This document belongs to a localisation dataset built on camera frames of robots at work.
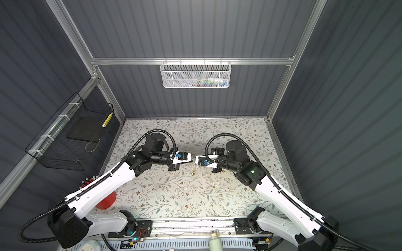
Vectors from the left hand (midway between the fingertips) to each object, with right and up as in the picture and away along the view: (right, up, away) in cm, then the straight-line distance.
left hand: (192, 157), depth 72 cm
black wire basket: (-59, +7, 0) cm, 59 cm away
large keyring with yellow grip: (-1, -13, +24) cm, 27 cm away
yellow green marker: (-46, +17, +9) cm, 50 cm away
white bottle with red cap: (+11, -35, -7) cm, 37 cm away
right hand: (+6, +3, -2) cm, 7 cm away
